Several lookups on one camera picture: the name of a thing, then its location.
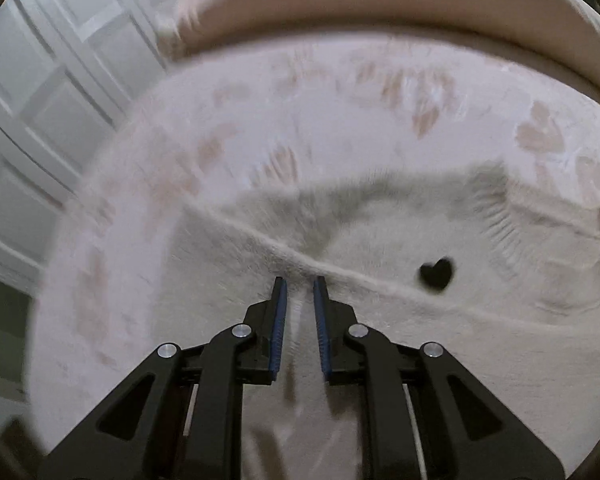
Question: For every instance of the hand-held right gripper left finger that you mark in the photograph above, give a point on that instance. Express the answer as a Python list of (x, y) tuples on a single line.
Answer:
[(279, 325)]

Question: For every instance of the white panelled wardrobe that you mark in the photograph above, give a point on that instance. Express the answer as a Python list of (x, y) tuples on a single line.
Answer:
[(45, 100)]

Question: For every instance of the leaf-patterned pink bed blanket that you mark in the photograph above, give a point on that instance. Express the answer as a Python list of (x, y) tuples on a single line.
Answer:
[(190, 125)]

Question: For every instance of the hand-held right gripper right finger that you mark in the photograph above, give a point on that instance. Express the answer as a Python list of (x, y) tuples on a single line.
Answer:
[(322, 325)]

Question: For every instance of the cream fuzzy sweater black heart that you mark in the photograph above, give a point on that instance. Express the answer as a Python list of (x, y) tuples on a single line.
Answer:
[(380, 350)]

